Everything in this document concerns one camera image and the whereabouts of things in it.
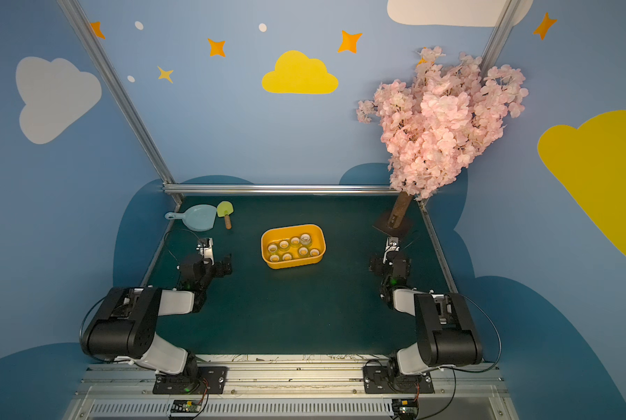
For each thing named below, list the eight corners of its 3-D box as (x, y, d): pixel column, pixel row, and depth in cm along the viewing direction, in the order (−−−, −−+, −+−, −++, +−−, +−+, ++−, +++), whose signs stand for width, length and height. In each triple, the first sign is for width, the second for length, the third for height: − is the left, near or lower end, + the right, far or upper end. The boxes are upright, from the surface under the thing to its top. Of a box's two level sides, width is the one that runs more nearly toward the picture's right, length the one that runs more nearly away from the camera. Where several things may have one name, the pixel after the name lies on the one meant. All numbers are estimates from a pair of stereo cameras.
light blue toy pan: (163, 231, 113) (160, 226, 110) (174, 209, 121) (170, 204, 118) (211, 231, 113) (208, 226, 110) (218, 209, 121) (216, 204, 118)
